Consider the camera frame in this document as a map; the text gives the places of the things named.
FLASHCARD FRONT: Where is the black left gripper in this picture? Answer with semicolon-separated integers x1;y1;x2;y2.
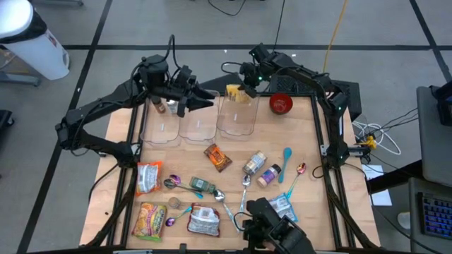
168;65;216;119

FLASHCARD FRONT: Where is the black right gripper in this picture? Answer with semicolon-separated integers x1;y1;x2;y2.
239;61;264;99

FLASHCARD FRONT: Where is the yellow Maruchan ramen packet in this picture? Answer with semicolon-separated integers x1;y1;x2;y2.
225;83;253;104

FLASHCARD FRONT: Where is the teal plastic spoon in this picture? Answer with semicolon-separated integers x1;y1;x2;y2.
278;147;293;184

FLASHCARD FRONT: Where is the white purple lidded cup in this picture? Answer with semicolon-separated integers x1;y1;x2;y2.
258;163;283;188

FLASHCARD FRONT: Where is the green spice jar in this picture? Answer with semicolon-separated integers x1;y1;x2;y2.
189;176;217;195

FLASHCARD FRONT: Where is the striped handle metal spoon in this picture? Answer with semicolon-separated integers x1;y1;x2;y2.
239;174;252;212
213;188;242;234

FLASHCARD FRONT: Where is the black flat panel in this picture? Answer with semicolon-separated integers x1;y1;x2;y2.
197;71;244;93

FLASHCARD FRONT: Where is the clear plastic container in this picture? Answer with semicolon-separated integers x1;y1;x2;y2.
179;90;220;144
140;92;184;147
216;90;261;139

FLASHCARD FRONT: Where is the red bowl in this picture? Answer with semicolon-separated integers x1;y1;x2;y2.
268;92;294;116

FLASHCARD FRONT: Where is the taco seasoning mix packet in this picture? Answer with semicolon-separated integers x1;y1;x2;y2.
203;143;233;173

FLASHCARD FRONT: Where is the dark metal spoon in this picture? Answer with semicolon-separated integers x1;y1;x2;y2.
162;179;194;191

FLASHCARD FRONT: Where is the blue ramen packet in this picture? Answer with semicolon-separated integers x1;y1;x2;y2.
268;192;299;223

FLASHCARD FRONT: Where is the red ramen packet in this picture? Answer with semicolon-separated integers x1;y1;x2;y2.
186;202;222;238

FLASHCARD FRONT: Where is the orange green ramen packet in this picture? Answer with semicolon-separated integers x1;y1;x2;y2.
131;201;168;243

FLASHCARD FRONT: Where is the black bulky device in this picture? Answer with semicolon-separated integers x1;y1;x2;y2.
232;196;317;254

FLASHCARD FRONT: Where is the black desk beam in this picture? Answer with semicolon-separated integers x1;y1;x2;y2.
365;160;424;195

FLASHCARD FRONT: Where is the white paper sheet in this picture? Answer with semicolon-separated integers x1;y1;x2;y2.
360;164;393;207

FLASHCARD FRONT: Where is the white trash can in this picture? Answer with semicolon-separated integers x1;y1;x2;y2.
0;0;71;81

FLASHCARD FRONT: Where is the grey metal base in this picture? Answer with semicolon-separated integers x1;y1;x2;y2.
0;70;40;87

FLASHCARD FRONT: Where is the grey rounded panel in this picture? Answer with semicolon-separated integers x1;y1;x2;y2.
415;85;452;188

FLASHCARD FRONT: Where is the black bag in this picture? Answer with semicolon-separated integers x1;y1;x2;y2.
429;80;452;127

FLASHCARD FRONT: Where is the black floor object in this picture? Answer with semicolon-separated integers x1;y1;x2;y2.
0;110;15;132

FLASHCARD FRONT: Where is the white computer mouse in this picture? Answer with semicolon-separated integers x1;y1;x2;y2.
397;211;412;230

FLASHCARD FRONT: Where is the backlit keyboard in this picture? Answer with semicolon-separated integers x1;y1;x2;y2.
417;192;452;241

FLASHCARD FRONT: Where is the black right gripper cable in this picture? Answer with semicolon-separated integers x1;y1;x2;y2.
220;61;248;77

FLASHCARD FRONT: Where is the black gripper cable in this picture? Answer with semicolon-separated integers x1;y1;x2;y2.
220;61;248;77
164;33;184;71

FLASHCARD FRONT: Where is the black table frame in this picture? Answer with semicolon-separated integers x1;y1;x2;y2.
83;79;382;254

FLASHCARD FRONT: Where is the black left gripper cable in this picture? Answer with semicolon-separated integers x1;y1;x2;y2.
164;33;184;71

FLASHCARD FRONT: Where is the black hanging cable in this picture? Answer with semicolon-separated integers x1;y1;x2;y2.
271;0;286;47

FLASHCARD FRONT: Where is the black floor cable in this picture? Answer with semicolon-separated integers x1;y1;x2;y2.
207;0;245;17

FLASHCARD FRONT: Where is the purple spoon teal handle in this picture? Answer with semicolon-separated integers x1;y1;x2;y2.
164;205;194;227
169;174;205;200

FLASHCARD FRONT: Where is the iridescent spoon teal handle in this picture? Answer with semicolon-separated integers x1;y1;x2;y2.
284;162;307;200

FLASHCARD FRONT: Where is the yellow hanging cable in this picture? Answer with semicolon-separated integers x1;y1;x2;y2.
321;0;350;79

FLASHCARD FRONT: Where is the black left base cable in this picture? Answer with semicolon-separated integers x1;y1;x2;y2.
88;164;119;204

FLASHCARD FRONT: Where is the yellow cable connector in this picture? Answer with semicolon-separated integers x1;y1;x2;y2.
359;135;378;151

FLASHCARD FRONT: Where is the white cable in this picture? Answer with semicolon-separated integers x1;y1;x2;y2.
352;121;403;156

